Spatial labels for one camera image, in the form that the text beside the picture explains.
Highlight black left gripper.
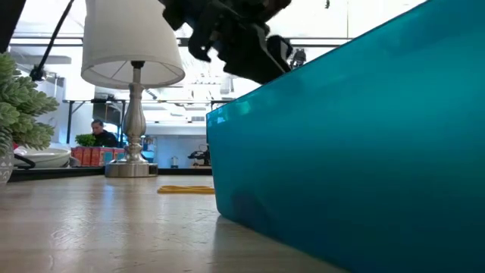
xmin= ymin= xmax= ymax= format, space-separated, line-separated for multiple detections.
xmin=162 ymin=0 xmax=293 ymax=85

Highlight blue plastic bin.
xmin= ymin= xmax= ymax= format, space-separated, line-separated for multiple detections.
xmin=206 ymin=0 xmax=485 ymax=273

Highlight black hanging fixture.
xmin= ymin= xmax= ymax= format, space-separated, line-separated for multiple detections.
xmin=290 ymin=48 xmax=307 ymax=69

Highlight black background machine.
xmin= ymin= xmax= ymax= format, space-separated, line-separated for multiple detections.
xmin=188 ymin=143 xmax=211 ymax=168

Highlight white shade silver table lamp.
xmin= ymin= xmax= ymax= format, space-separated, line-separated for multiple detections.
xmin=80 ymin=0 xmax=186 ymax=178

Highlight yellow flat stick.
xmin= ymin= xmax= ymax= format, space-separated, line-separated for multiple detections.
xmin=157 ymin=184 xmax=216 ymax=195

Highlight person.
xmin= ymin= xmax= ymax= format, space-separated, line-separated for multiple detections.
xmin=90 ymin=119 xmax=119 ymax=148

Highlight small green background plant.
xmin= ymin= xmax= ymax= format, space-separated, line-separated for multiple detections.
xmin=74 ymin=133 xmax=95 ymax=148

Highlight orange red box row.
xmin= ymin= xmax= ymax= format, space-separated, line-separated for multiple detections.
xmin=70 ymin=146 xmax=126 ymax=168

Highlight black background table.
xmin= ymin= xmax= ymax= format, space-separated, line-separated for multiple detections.
xmin=61 ymin=99 xmax=128 ymax=145

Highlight black round fixture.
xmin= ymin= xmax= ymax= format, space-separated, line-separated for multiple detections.
xmin=30 ymin=64 xmax=46 ymax=81

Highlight white ceramic bowl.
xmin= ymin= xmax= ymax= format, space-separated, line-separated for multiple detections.
xmin=13 ymin=146 xmax=72 ymax=170

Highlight green artificial potted plant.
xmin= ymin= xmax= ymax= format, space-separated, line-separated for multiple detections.
xmin=0 ymin=51 xmax=61 ymax=187

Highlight black left wrist camera cable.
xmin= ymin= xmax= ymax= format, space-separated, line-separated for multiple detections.
xmin=36 ymin=0 xmax=76 ymax=75

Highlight black metal table frame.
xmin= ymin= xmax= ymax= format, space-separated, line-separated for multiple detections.
xmin=7 ymin=166 xmax=213 ymax=183

